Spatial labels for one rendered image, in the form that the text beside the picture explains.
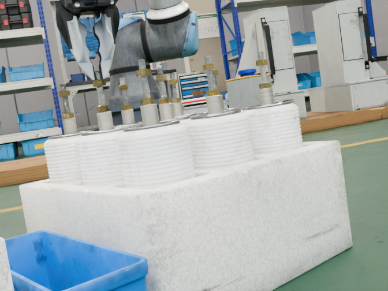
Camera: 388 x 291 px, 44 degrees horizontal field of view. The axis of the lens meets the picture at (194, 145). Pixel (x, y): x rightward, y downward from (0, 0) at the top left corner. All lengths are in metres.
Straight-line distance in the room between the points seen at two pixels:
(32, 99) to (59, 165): 8.34
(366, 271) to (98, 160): 0.41
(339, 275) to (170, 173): 0.30
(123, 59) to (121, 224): 0.78
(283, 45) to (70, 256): 2.63
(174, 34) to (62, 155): 0.59
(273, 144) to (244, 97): 0.28
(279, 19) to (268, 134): 2.45
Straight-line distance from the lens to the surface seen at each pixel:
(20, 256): 0.77
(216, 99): 0.71
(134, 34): 1.33
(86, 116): 9.12
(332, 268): 0.77
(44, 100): 9.13
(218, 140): 0.67
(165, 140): 0.60
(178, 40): 1.30
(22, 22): 5.54
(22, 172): 2.71
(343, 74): 3.36
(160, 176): 0.60
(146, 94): 0.64
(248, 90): 1.02
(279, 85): 3.13
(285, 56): 3.16
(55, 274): 0.76
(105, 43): 0.74
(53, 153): 0.82
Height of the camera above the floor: 0.27
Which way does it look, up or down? 5 degrees down
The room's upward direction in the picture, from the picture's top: 9 degrees counter-clockwise
